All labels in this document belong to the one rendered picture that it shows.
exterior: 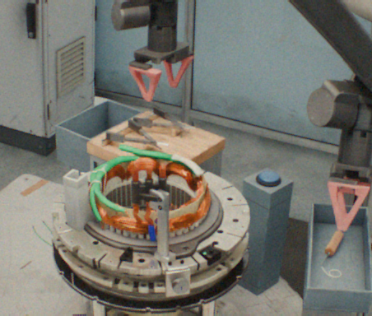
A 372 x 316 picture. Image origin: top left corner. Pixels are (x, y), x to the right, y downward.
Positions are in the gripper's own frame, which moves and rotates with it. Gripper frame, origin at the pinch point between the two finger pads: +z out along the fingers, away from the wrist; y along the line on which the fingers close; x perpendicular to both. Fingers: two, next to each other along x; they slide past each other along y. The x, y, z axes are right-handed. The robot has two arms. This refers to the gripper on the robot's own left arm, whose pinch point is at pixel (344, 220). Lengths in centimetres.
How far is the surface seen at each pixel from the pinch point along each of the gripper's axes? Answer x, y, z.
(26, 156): -174, -202, 26
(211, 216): -21.1, 3.8, 1.8
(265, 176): -18.2, -21.5, -2.9
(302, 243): -27, -180, 40
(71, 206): -39.9, 15.1, 2.3
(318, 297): -1.2, 9.0, 10.9
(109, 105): -57, -35, -12
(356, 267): 3.4, -3.6, 8.0
